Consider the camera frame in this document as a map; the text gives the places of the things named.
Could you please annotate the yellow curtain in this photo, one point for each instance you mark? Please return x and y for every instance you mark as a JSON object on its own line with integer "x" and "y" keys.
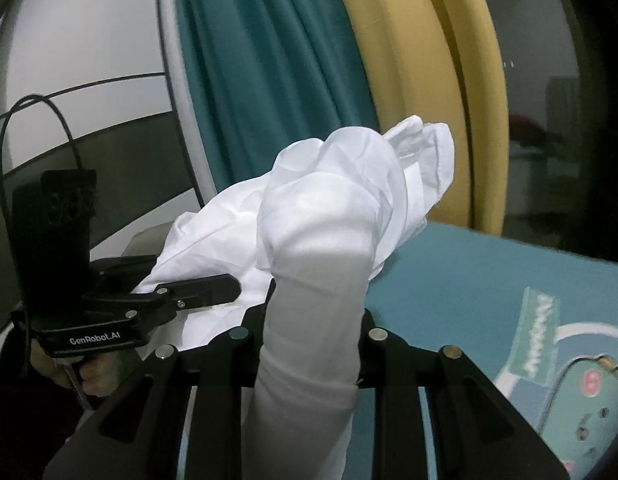
{"x": 414, "y": 60}

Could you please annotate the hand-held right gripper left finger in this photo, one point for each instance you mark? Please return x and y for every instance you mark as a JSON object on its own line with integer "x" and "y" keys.
{"x": 224, "y": 355}

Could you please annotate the teal curtain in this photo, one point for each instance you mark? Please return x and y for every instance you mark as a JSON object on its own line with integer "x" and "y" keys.
{"x": 269, "y": 60}

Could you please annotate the olive cloth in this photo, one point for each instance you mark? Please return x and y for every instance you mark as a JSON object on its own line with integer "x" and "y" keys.
{"x": 129, "y": 160}

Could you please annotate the white hooded jacket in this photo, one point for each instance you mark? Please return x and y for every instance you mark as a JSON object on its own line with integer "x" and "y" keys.
{"x": 314, "y": 220}

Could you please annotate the teal printed blanket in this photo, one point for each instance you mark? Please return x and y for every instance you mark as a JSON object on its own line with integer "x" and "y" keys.
{"x": 464, "y": 285}

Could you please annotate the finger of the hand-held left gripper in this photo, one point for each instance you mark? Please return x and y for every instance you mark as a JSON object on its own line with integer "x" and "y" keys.
{"x": 204, "y": 290}
{"x": 119, "y": 264}

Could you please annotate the person's left hand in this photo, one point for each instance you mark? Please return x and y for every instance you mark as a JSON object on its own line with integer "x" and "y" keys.
{"x": 99, "y": 375}

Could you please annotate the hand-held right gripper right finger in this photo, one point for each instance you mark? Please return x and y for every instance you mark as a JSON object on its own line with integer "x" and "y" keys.
{"x": 384, "y": 355}

